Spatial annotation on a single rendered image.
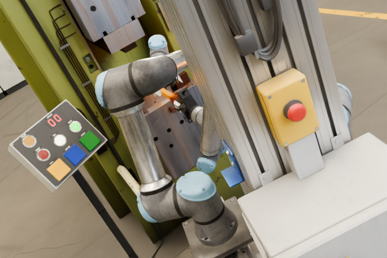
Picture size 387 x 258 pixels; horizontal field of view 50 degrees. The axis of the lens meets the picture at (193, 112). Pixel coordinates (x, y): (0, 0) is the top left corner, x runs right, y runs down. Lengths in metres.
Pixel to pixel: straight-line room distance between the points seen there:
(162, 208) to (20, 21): 1.19
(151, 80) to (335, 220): 0.69
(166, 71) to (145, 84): 0.08
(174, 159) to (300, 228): 1.57
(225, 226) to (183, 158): 1.00
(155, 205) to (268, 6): 0.83
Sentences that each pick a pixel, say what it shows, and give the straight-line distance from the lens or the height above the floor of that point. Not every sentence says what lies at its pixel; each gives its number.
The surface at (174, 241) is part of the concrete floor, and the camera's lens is 2.75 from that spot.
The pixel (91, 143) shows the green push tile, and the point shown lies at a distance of 2.00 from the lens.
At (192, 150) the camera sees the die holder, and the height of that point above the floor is 0.57.
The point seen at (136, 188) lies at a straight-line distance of 2.18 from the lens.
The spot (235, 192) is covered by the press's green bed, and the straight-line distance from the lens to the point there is 2.66.
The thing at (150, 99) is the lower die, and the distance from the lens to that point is 2.22.
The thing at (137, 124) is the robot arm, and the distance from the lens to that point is 1.32.
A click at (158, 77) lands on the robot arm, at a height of 1.38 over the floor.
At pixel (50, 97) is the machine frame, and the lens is 2.68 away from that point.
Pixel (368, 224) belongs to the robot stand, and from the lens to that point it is 0.83.
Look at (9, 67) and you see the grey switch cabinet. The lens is 7.41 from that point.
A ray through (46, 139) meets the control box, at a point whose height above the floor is 1.13.
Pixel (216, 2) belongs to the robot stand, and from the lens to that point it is 0.75.
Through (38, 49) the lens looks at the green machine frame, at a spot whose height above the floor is 1.43.
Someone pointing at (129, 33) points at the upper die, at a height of 1.32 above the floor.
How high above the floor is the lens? 1.85
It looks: 28 degrees down
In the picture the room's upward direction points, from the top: 25 degrees counter-clockwise
